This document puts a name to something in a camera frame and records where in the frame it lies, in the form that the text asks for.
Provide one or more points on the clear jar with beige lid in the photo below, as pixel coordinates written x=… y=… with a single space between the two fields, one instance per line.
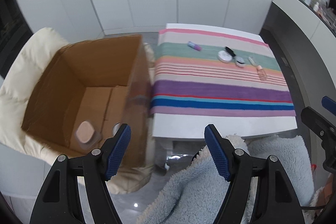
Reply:
x=85 y=134

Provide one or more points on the small glass bottle pink cap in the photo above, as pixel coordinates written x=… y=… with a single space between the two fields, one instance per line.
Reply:
x=262 y=74

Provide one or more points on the purple lip balm tube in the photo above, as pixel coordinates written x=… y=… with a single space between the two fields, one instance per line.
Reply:
x=194 y=46

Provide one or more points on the wall outlet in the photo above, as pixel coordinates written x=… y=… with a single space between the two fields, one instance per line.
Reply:
x=284 y=60

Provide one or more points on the white round compact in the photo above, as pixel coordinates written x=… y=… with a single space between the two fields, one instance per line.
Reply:
x=224 y=56

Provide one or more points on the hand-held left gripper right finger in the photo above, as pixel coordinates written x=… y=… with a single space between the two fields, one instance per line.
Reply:
x=218 y=153

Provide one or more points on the small black case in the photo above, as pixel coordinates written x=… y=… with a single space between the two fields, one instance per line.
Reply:
x=229 y=50

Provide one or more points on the brown cardboard box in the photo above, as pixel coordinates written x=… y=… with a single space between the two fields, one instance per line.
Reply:
x=99 y=64

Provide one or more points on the round grey compact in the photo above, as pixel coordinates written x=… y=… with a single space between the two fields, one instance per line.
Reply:
x=240 y=61

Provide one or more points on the striped colourful cloth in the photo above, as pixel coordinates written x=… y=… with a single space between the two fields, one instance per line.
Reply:
x=210 y=90

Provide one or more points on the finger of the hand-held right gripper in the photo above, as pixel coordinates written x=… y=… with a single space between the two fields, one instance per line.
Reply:
x=313 y=119
x=329 y=103

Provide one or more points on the red can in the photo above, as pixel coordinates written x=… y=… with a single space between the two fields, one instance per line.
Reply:
x=116 y=128

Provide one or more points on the cream padded chair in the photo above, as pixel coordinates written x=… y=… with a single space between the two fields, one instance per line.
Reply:
x=15 y=87

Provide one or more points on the light blue fleece clothing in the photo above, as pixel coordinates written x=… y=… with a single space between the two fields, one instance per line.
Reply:
x=189 y=192

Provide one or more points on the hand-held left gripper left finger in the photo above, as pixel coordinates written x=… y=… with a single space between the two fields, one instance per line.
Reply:
x=118 y=153

